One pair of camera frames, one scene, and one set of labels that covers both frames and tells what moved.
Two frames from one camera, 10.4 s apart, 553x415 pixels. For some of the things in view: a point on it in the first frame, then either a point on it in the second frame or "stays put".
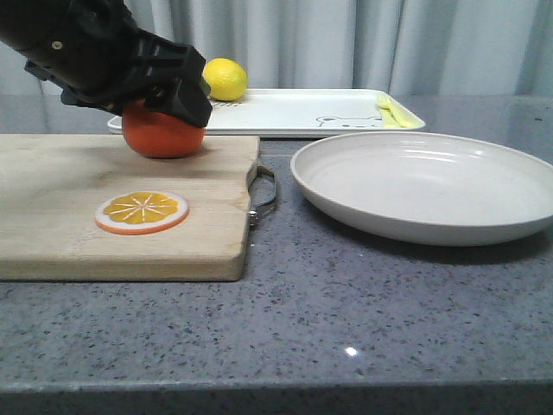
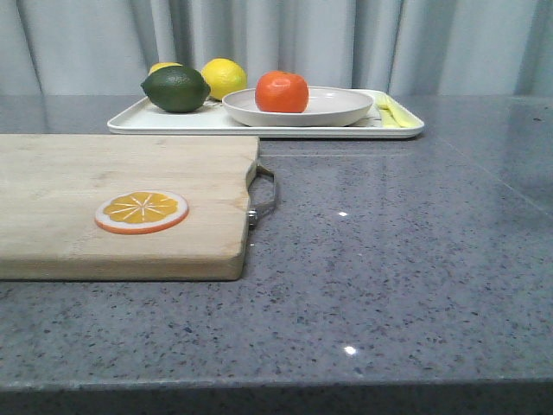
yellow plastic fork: (394, 115) stays put
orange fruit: (156, 134) to (282, 92)
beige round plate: (428, 188) to (327, 106)
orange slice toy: (141, 212) stays put
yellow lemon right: (226, 78) stays put
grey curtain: (435, 47) stays put
